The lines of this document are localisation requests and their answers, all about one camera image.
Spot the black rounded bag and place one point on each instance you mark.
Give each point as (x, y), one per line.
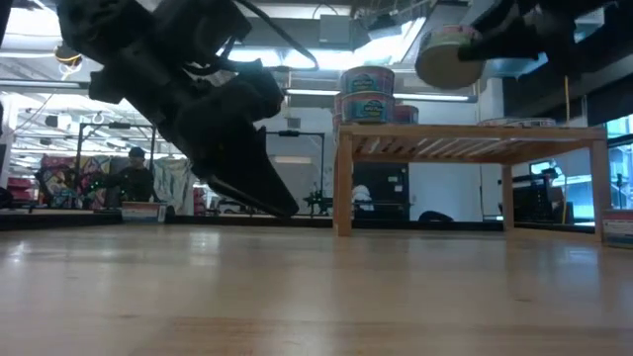
(435, 216)

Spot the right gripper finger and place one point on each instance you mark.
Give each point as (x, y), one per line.
(504, 47)
(499, 17)

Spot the person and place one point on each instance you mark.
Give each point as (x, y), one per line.
(131, 183)

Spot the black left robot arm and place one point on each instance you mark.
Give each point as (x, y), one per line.
(123, 39)

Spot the long ceiling light tube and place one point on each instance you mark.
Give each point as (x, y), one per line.
(430, 97)
(44, 85)

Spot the white hanging cloth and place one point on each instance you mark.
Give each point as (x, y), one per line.
(173, 180)

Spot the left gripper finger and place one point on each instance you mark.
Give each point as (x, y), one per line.
(247, 200)
(262, 173)

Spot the pink storage bins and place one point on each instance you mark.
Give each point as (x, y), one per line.
(20, 187)

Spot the black ceiling spotlight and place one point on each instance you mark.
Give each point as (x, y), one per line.
(52, 121)

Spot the black desk equipment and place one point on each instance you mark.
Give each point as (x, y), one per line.
(531, 198)

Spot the wooden slatted shelf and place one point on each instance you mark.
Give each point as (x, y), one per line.
(494, 132)

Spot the bright window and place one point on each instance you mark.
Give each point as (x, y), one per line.
(620, 163)

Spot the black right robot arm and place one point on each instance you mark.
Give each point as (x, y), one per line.
(608, 29)

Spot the black metal stand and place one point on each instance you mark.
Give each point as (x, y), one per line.
(116, 125)

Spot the black cabinet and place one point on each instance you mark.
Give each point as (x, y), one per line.
(383, 190)

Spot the black background robot arm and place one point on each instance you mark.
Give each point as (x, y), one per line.
(316, 200)

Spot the colourful patterned cloth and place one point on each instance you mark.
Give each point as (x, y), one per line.
(64, 178)

